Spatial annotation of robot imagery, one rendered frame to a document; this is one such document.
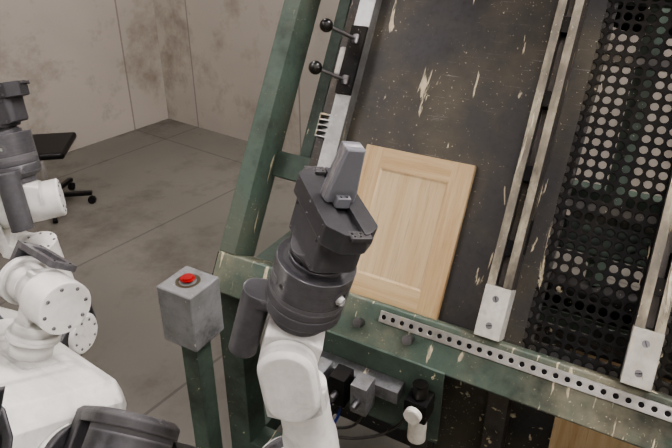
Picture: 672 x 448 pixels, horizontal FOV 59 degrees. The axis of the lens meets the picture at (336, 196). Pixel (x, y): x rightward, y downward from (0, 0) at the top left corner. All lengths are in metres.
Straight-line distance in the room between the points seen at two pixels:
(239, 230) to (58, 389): 1.11
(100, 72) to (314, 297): 4.92
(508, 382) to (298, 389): 0.90
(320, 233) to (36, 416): 0.38
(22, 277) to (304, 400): 0.38
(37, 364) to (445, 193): 1.08
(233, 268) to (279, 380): 1.15
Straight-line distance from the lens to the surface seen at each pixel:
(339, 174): 0.57
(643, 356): 1.48
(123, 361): 2.95
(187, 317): 1.66
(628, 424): 1.52
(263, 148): 1.81
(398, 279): 1.62
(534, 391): 1.53
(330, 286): 0.61
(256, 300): 0.66
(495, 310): 1.50
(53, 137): 4.39
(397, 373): 1.62
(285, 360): 0.66
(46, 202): 1.10
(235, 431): 2.26
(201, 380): 1.85
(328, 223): 0.56
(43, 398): 0.77
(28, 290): 0.80
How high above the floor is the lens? 1.85
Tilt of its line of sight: 26 degrees down
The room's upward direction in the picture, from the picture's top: straight up
